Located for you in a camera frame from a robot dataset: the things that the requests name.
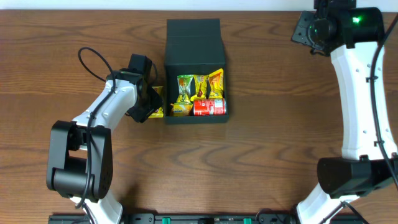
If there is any yellow chocolate snack packet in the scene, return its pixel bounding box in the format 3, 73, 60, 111
149, 86, 164, 118

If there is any yellow biscuit packet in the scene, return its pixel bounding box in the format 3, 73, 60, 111
170, 103, 193, 117

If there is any green snack packet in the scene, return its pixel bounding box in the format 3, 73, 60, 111
177, 75, 193, 103

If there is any yellow-green snack packet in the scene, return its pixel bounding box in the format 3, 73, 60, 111
190, 75, 208, 101

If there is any red Pringles can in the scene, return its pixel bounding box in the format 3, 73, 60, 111
193, 99, 226, 116

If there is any dark green box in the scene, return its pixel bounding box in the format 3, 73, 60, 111
164, 19, 229, 124

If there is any yellow orange snack packet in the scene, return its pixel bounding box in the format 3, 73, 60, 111
208, 68, 224, 99

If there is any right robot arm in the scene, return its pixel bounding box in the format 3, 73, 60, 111
286, 0, 397, 223

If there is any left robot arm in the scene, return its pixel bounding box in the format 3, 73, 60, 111
46, 68, 162, 223

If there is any left black cable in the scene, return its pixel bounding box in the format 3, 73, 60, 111
74, 46, 159, 224

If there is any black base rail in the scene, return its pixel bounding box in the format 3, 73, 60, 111
48, 213, 363, 224

